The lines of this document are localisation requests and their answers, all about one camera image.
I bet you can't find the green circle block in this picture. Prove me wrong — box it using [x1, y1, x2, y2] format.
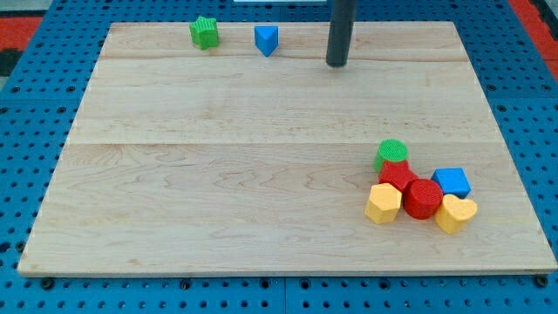
[374, 139, 409, 173]

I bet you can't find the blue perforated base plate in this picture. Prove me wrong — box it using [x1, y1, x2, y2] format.
[1, 0, 557, 313]

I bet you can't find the yellow hexagon block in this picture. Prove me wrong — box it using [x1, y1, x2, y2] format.
[364, 183, 403, 224]

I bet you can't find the blue triangle block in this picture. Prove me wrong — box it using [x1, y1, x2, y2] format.
[254, 25, 279, 57]

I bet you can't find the yellow heart block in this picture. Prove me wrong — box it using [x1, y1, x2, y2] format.
[434, 194, 478, 234]

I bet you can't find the blue cube block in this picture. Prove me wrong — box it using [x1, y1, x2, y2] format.
[431, 167, 472, 199]

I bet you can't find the red cylinder block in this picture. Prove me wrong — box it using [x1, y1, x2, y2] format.
[403, 179, 443, 220]

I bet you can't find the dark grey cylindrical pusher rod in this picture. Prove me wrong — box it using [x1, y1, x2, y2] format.
[326, 0, 357, 68]

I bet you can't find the red star block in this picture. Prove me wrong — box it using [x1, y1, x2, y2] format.
[378, 160, 419, 193]

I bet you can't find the light wooden board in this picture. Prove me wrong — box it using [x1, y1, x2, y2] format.
[17, 22, 557, 277]

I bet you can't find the green star block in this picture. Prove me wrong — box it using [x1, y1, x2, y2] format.
[189, 16, 219, 50]

